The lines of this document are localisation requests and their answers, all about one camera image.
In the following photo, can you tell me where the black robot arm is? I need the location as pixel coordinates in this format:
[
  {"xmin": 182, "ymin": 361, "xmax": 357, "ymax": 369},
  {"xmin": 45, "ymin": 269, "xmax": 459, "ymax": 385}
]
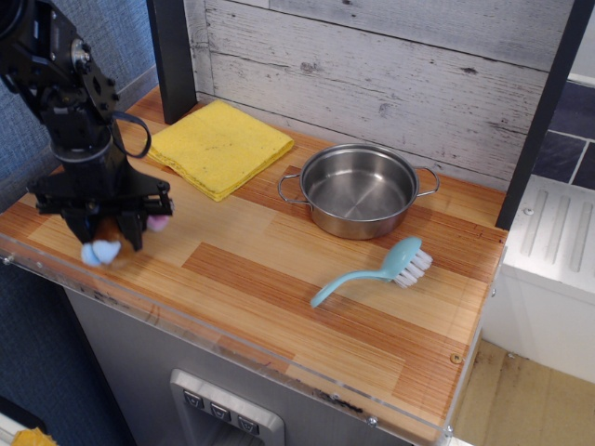
[{"xmin": 1, "ymin": 1, "xmax": 173, "ymax": 251}]

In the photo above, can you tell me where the blue brown plush toy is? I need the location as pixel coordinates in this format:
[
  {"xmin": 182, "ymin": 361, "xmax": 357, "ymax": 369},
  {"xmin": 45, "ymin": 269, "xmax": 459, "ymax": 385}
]
[{"xmin": 79, "ymin": 213, "xmax": 171, "ymax": 270}]

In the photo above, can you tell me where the dark right vertical post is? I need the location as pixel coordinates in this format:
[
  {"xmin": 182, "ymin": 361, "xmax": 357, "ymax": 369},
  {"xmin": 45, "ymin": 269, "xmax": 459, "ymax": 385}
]
[{"xmin": 496, "ymin": 0, "xmax": 594, "ymax": 230}]

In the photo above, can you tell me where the yellow object bottom left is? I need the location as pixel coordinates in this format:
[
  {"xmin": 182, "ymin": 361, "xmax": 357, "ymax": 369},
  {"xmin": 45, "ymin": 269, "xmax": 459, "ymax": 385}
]
[{"xmin": 10, "ymin": 428, "xmax": 58, "ymax": 446}]

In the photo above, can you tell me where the stainless steel pan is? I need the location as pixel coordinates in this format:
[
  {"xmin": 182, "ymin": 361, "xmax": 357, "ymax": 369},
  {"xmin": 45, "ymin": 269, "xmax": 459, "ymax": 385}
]
[{"xmin": 277, "ymin": 143, "xmax": 441, "ymax": 241}]

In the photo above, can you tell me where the white toy sink drainboard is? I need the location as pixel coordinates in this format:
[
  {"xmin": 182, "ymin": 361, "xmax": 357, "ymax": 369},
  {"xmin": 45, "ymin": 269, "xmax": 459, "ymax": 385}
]
[{"xmin": 483, "ymin": 176, "xmax": 594, "ymax": 382}]

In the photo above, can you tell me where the dark left vertical post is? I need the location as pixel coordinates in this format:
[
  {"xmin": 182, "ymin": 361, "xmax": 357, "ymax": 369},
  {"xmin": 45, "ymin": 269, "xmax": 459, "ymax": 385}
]
[{"xmin": 146, "ymin": 0, "xmax": 197, "ymax": 125}]

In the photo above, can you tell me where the yellow folded cloth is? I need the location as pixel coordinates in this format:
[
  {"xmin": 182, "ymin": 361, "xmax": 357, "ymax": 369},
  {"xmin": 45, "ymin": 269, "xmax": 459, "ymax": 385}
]
[{"xmin": 149, "ymin": 100, "xmax": 294, "ymax": 202}]

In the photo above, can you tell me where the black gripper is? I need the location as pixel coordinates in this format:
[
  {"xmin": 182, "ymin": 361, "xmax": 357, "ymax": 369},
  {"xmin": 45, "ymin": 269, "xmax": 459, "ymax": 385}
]
[{"xmin": 27, "ymin": 139, "xmax": 173, "ymax": 252}]

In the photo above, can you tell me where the clear acrylic table edge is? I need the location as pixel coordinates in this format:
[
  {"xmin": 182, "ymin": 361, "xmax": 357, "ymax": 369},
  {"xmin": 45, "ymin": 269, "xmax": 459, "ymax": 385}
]
[{"xmin": 1, "ymin": 217, "xmax": 507, "ymax": 445}]

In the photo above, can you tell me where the dark vertical post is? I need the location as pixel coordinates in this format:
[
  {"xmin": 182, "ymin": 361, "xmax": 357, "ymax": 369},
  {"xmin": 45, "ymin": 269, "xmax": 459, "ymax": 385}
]
[
  {"xmin": 146, "ymin": 0, "xmax": 197, "ymax": 125},
  {"xmin": 496, "ymin": 0, "xmax": 594, "ymax": 230}
]

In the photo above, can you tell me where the light blue dish brush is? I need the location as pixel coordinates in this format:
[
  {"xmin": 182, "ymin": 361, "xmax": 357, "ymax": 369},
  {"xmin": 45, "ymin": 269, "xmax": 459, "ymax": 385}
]
[{"xmin": 311, "ymin": 237, "xmax": 433, "ymax": 308}]

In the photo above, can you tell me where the grey cabinet with dispenser panel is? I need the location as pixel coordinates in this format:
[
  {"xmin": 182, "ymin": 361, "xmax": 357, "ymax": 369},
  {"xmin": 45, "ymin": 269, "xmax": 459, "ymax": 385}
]
[{"xmin": 67, "ymin": 289, "xmax": 445, "ymax": 445}]

